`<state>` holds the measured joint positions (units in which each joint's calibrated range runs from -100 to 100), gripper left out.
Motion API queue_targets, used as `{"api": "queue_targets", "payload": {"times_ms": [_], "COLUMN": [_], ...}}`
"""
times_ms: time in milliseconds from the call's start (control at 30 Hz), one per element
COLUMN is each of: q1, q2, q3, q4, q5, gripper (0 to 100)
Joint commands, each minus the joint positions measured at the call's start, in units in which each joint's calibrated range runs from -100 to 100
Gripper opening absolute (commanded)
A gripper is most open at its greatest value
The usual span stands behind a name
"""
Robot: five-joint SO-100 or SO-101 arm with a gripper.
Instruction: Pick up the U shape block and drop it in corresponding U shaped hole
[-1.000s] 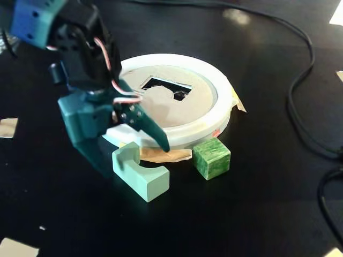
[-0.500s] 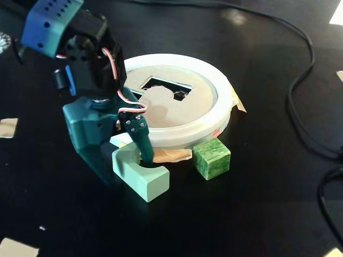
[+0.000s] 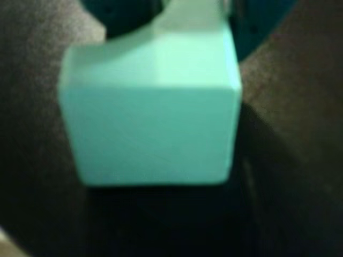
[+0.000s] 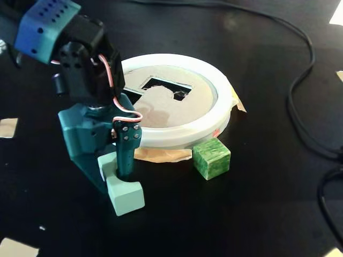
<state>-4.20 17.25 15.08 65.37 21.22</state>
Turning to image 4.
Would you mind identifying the mint green U shape block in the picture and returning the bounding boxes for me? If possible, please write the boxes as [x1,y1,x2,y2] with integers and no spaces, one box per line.
[98,152,146,217]

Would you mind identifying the wide tan masking tape strip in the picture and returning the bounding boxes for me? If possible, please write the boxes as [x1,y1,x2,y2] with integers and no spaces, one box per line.
[133,148,193,163]

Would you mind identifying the pointed tan masking tape piece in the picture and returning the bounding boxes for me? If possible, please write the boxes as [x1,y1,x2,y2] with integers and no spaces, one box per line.
[230,89,248,113]

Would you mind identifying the short black cable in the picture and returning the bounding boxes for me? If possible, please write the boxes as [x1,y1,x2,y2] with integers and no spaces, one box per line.
[317,165,343,248]

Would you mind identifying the grey cardboard cutout disc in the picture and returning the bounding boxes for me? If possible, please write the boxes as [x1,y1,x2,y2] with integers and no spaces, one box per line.
[123,65,217,128]

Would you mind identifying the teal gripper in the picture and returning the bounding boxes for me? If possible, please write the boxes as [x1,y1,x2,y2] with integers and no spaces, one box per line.
[58,93,142,195]

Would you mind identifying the square tan tape piece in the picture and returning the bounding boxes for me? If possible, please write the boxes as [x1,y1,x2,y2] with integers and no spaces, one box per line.
[0,117,19,139]

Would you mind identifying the long black cable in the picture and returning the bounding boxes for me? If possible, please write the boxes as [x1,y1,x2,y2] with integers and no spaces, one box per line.
[128,0,343,160]

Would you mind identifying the red white servo wire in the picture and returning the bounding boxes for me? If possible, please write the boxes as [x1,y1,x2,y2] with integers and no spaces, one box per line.
[91,53,143,126]

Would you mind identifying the white round sorter ring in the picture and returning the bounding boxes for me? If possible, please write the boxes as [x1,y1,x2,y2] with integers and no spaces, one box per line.
[120,53,234,149]

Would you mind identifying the white paper sheet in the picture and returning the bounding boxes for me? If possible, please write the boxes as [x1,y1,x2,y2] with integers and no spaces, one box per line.
[329,7,343,26]

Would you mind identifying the green wooden cube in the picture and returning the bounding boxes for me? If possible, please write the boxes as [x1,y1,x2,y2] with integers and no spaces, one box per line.
[192,138,232,181]

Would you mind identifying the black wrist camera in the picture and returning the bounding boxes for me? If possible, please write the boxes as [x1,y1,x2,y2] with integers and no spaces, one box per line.
[51,74,66,96]

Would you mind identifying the large tan tape piece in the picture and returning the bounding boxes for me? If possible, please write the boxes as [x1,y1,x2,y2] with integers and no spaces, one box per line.
[0,237,40,257]

